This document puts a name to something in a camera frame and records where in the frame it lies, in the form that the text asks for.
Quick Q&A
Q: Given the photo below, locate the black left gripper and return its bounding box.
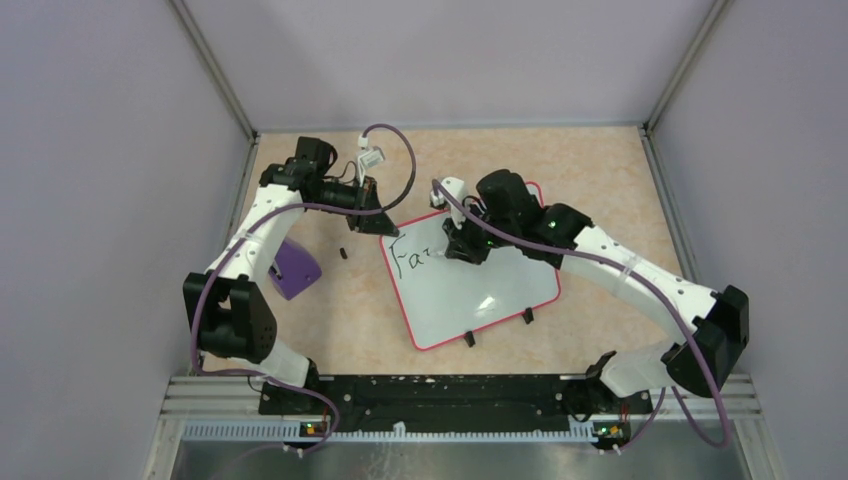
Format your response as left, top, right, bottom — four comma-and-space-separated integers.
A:
310, 174, 399, 236

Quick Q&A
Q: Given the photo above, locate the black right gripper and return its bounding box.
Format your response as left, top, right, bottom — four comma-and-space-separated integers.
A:
442, 200, 518, 266

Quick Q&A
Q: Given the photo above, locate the red framed whiteboard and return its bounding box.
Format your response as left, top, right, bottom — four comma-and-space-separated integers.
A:
379, 212, 562, 351

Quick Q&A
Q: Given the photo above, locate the purple wedge eraser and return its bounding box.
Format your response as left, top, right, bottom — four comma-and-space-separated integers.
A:
269, 240, 322, 300

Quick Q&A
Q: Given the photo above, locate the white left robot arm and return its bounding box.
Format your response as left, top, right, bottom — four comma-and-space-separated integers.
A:
183, 136, 399, 414

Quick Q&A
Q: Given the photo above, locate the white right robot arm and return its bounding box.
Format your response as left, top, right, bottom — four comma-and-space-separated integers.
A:
430, 169, 749, 412

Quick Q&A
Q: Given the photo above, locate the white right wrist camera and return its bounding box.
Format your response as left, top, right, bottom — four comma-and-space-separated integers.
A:
429, 177, 468, 230

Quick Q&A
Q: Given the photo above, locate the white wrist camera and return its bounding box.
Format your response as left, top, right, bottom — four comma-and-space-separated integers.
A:
429, 177, 468, 230
355, 135, 386, 182

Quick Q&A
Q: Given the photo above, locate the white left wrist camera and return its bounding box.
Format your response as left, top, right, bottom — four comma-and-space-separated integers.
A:
355, 135, 386, 182

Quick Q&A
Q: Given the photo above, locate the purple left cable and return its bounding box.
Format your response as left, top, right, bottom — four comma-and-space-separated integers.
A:
189, 123, 419, 458

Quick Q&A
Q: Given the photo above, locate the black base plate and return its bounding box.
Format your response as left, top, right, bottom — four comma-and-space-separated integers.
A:
258, 374, 653, 433

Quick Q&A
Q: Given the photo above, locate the white cable duct rail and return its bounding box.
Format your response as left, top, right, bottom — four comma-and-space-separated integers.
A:
182, 420, 598, 443

